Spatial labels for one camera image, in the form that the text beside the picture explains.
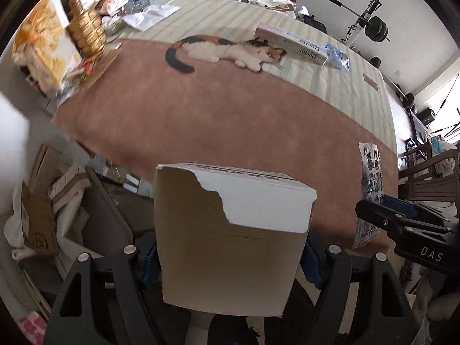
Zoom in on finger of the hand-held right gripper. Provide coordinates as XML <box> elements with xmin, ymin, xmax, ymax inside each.
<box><xmin>382</xmin><ymin>194</ymin><xmax>460</xmax><ymax>223</ymax></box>
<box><xmin>355</xmin><ymin>199</ymin><xmax>448</xmax><ymax>248</ymax></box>

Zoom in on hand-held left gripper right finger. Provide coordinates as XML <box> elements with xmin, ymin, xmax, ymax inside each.
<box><xmin>300</xmin><ymin>232</ymin><xmax>417</xmax><ymax>345</ymax></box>

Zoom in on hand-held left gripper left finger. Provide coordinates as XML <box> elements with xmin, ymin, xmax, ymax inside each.
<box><xmin>43</xmin><ymin>232</ymin><xmax>164</xmax><ymax>345</ymax></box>

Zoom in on silver pill blister pack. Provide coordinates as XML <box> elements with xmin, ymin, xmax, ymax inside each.
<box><xmin>353</xmin><ymin>142</ymin><xmax>384</xmax><ymax>249</ymax></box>

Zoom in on white cardboard box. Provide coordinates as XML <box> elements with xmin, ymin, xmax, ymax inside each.
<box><xmin>154</xmin><ymin>163</ymin><xmax>317</xmax><ymax>317</ymax></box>

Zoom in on person's right forearm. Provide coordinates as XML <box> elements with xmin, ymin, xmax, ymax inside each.
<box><xmin>413</xmin><ymin>269</ymin><xmax>460</xmax><ymax>333</ymax></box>

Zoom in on dark wooden chair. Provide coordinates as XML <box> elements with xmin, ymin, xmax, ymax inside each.
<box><xmin>397</xmin><ymin>144</ymin><xmax>460</xmax><ymax>218</ymax></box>

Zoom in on person's leg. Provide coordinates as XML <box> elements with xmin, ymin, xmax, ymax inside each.
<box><xmin>185</xmin><ymin>313</ymin><xmax>274</xmax><ymax>345</ymax></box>

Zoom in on brown cardboard box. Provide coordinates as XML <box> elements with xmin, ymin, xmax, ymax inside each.
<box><xmin>21</xmin><ymin>180</ymin><xmax>62</xmax><ymax>256</ymax></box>

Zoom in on small blue printed bag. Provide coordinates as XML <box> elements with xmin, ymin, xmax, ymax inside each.
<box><xmin>323</xmin><ymin>43</ymin><xmax>351</xmax><ymax>71</ymax></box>

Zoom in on loaded barbell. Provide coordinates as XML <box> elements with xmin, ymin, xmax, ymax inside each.
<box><xmin>298</xmin><ymin>0</ymin><xmax>392</xmax><ymax>44</ymax></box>

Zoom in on long white pink box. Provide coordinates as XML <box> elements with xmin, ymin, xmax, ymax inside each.
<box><xmin>254</xmin><ymin>22</ymin><xmax>329</xmax><ymax>66</ymax></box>

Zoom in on cat printed table cloth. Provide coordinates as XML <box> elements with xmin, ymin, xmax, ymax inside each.
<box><xmin>50</xmin><ymin>0</ymin><xmax>400</xmax><ymax>249</ymax></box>

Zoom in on beige cloth on chair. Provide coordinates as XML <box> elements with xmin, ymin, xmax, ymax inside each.
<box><xmin>248</xmin><ymin>0</ymin><xmax>300</xmax><ymax>12</ymax></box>

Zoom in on yellow snack bag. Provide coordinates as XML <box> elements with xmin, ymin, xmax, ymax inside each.
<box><xmin>12</xmin><ymin>0</ymin><xmax>83</xmax><ymax>93</ymax></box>

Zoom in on golden ornate bottle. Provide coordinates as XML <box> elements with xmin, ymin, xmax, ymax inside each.
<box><xmin>68</xmin><ymin>0</ymin><xmax>107</xmax><ymax>57</ymax></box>

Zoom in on white crumpled tissue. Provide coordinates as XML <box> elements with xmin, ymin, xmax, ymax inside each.
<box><xmin>122</xmin><ymin>3</ymin><xmax>181</xmax><ymax>31</ymax></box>

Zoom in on orange snack bag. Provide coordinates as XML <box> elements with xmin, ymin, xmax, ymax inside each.
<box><xmin>96</xmin><ymin>0</ymin><xmax>129</xmax><ymax>16</ymax></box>

